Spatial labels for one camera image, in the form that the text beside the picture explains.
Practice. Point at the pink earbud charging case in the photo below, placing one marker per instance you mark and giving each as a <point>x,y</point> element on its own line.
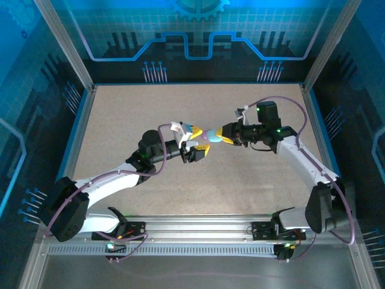
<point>204,134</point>

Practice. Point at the blue earbud charging case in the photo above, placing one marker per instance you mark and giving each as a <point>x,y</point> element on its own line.
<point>214,136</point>

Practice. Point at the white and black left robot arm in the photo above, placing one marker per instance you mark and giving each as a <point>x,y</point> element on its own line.
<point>114,185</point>

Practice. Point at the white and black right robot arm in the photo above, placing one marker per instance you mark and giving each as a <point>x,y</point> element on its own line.
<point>303,162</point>

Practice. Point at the blue table edge strip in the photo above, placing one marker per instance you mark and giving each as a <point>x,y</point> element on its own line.
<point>66,153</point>
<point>326,135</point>

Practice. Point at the black connector block with light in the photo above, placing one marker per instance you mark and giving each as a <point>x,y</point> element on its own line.
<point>118,249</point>
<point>282,253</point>

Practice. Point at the grey metal panel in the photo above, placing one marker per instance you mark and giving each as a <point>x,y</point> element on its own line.
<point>192,274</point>

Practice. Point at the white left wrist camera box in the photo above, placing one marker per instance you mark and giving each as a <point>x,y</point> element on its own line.
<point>180,132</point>

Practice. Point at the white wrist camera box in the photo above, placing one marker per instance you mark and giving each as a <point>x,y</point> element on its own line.
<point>242,114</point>
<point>180,132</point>

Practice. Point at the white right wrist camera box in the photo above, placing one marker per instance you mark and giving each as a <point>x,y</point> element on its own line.
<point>242,114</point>

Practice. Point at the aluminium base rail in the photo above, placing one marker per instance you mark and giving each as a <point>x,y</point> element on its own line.
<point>195,225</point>

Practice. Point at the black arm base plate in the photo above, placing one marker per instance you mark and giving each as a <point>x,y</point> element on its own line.
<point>136,228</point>
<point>261,231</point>

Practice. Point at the aluminium frame post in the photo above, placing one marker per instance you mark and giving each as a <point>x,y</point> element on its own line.
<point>329,45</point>
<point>66,45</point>

